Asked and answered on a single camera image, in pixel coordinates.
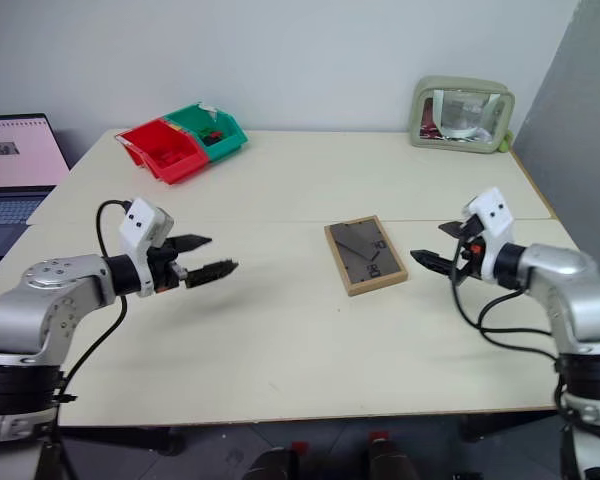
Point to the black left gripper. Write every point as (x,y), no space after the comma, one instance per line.
(164,270)

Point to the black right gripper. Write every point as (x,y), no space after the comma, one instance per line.
(469,255)

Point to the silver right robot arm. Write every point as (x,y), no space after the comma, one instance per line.
(565,310)

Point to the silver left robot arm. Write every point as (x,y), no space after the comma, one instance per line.
(40,300)

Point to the laptop with pink screen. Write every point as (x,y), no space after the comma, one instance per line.
(12,170)

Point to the wooden framed dark clock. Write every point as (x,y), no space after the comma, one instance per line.
(365,255)

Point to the red plastic storage bin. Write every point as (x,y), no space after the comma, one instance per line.
(165,150)

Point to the green plastic storage bin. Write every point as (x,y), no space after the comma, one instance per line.
(210,132)

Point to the dark rounded robot foot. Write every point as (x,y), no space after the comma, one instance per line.
(387,460)
(272,465)

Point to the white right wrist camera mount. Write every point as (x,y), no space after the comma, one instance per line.
(495,225)

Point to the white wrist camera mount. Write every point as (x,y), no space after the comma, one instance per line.
(495,225)
(141,235)

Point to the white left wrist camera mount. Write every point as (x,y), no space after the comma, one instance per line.
(141,235)

